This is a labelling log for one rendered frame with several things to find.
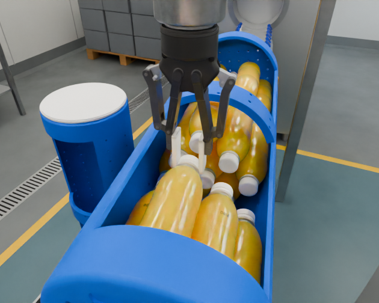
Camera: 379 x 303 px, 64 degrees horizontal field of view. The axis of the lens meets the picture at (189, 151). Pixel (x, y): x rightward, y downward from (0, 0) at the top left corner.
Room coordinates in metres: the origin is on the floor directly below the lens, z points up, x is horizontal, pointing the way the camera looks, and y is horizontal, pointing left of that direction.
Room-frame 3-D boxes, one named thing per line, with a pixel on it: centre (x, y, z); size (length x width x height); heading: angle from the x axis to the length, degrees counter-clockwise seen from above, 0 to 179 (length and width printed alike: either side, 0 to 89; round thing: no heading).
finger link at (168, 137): (0.41, 0.04, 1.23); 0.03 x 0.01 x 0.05; 76
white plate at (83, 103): (0.91, 0.35, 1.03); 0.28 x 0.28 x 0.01
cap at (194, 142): (0.48, -0.02, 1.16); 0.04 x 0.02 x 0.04; 76
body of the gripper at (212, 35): (0.40, 0.00, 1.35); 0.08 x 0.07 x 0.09; 76
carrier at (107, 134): (0.91, 0.35, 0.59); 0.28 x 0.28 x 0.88
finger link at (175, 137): (0.41, 0.02, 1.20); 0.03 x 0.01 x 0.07; 166
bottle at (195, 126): (0.58, -0.04, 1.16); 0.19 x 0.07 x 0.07; 166
